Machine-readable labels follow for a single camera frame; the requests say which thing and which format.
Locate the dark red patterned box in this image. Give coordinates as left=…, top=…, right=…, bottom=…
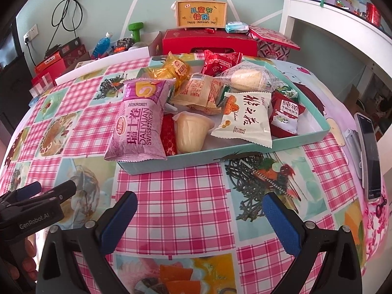
left=63, top=44, right=88, bottom=65

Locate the large red gift box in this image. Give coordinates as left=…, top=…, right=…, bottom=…
left=162, top=28, right=258, bottom=57

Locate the yellow carry box with handle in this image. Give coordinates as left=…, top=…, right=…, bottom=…
left=174, top=0, right=229, bottom=32

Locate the black box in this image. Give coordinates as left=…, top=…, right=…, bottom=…
left=58, top=37, right=82, bottom=56

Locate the orange box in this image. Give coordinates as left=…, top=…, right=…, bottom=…
left=34, top=52, right=66, bottom=74

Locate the green white biscuit packet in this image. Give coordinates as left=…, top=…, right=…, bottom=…
left=211, top=91, right=273, bottom=149

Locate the wet wipes pack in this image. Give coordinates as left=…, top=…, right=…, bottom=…
left=225, top=21, right=250, bottom=34

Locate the green cake packet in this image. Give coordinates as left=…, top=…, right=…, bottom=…
left=274, top=83, right=299, bottom=99

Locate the toy cars pack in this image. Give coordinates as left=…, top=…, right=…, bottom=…
left=113, top=37, right=135, bottom=53

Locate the blue plastic bottle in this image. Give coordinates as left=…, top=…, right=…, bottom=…
left=91, top=31, right=114, bottom=59

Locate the pink swiss roll packet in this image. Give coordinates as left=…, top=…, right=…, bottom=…
left=103, top=78, right=176, bottom=162

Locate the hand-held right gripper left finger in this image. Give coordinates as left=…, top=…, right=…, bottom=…
left=36, top=190, right=138, bottom=294

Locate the beige red-print snack packet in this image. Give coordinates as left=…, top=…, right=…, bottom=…
left=170, top=73, right=225, bottom=115

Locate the black key ring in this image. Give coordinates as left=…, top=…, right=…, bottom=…
left=375, top=196, right=388, bottom=218

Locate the black smartphone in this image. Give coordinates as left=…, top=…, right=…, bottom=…
left=354, top=112, right=383, bottom=203

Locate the red can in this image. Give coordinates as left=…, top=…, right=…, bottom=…
left=366, top=2, right=382, bottom=25

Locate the teal box tray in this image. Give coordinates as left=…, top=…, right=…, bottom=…
left=116, top=57, right=331, bottom=176

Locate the small red snack packet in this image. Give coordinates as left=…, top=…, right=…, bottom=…
left=200, top=49, right=242, bottom=77

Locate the green dumbbell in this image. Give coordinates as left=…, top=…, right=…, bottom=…
left=128, top=22, right=144, bottom=40

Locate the person's left hand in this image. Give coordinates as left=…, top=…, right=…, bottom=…
left=7, top=238, right=40, bottom=283

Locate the white wall socket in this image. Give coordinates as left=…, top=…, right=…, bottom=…
left=23, top=24, right=40, bottom=43

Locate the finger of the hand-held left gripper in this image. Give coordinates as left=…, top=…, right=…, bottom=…
left=12, top=180, right=77, bottom=206
left=0, top=181, right=42, bottom=204

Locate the clear plastic box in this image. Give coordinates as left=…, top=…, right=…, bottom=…
left=29, top=73, right=57, bottom=98

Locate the white power bank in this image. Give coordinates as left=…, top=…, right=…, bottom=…
left=343, top=129, right=365, bottom=178

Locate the red packet with white label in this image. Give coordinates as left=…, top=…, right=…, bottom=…
left=269, top=90, right=306, bottom=138

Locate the pink checkered tablecloth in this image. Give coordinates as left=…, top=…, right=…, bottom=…
left=0, top=52, right=368, bottom=294

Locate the printed blanket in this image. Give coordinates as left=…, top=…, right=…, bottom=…
left=269, top=58, right=392, bottom=278

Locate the pale jelly cup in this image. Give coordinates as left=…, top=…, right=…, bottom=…
left=172, top=112, right=216, bottom=154

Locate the red patterned tin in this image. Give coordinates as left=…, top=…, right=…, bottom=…
left=248, top=25, right=301, bottom=62

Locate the red patterned packet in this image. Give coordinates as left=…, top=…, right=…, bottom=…
left=161, top=113, right=178, bottom=157

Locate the yellow bread packet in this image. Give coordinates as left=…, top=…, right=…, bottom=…
left=142, top=53, right=192, bottom=94

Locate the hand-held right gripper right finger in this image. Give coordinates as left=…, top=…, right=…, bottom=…
left=263, top=192, right=364, bottom=294

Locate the brown cardboard box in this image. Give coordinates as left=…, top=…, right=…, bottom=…
left=343, top=84, right=368, bottom=120

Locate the black cabinet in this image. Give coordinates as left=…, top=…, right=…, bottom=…
left=0, top=21, right=34, bottom=147

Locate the white shelf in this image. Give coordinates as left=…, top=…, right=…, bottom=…
left=279, top=0, right=392, bottom=105

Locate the clear bun packet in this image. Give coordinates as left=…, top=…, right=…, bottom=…
left=214, top=62, right=290, bottom=94

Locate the black cable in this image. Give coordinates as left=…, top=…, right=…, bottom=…
left=50, top=0, right=85, bottom=56

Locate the plain red box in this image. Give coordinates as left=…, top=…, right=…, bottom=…
left=31, top=60, right=66, bottom=86

